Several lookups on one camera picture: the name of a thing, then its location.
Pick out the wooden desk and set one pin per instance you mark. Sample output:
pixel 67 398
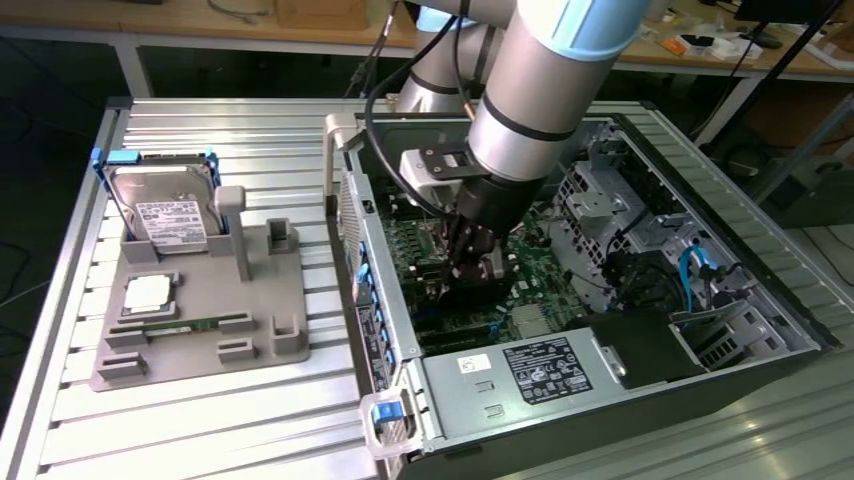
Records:
pixel 100 20

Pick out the metal disk bay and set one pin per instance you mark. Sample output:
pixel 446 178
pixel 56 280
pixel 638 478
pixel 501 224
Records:
pixel 721 345

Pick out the grey power supply unit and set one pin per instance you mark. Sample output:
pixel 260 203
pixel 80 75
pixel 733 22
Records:
pixel 461 400

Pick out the silver chipset heat sink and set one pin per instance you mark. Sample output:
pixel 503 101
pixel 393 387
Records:
pixel 534 319

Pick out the blue case latch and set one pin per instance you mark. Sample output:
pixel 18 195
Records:
pixel 385 412

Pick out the white and orange device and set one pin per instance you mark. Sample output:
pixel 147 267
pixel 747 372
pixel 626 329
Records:
pixel 727 50

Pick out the silver CPU chip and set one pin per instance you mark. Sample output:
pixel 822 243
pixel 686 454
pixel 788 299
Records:
pixel 150 295

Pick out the dark equipment box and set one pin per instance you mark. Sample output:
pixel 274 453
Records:
pixel 821 200

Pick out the green RAM stick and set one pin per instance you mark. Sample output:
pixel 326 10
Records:
pixel 180 325

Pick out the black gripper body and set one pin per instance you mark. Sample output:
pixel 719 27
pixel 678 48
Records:
pixel 501 202

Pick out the black computer mouse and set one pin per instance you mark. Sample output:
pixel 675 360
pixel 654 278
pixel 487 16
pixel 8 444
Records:
pixel 770 41

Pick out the green motherboard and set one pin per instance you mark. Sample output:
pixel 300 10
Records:
pixel 534 270

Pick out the silver hard disk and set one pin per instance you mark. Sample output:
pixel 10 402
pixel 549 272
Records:
pixel 167 215

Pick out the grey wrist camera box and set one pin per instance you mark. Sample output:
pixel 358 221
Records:
pixel 421 172

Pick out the grey parts rack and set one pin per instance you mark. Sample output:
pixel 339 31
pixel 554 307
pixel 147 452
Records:
pixel 200 360

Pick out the black open PC case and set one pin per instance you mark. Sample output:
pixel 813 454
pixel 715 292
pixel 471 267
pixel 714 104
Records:
pixel 601 440

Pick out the blue disk carrier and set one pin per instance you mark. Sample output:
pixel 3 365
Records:
pixel 120 159

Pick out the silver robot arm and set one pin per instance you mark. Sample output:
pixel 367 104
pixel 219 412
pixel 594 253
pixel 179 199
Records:
pixel 534 90

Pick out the metal drive cage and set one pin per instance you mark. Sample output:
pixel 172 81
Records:
pixel 601 215

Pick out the black slanted stand pole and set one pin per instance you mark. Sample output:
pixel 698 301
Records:
pixel 790 50

